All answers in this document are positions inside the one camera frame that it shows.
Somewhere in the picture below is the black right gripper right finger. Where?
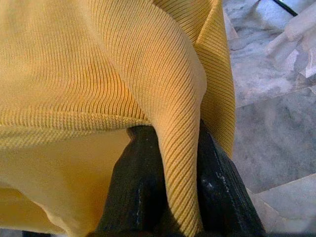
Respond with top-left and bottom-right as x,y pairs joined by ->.
197,118 -> 266,237

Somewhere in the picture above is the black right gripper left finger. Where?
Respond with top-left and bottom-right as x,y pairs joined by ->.
91,125 -> 183,237

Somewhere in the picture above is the black metal drying rack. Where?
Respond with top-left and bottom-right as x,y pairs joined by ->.
271,0 -> 299,17

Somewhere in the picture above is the white t-shirt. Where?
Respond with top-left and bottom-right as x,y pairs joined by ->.
265,0 -> 316,79

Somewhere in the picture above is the yellow printed shirt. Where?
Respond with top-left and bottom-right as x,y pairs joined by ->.
0,0 -> 237,237

